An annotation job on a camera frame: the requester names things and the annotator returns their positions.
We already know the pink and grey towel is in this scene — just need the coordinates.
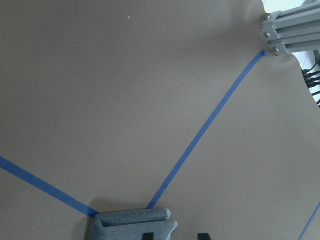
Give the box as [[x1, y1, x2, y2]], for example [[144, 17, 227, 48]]
[[88, 208, 178, 240]]

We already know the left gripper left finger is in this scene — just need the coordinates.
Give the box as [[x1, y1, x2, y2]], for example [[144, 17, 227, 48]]
[[141, 232, 154, 240]]

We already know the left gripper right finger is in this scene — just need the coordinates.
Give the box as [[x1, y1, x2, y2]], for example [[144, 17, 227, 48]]
[[197, 232, 211, 240]]

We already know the aluminium frame post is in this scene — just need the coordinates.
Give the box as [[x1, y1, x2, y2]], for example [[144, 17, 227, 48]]
[[260, 1, 320, 56]]

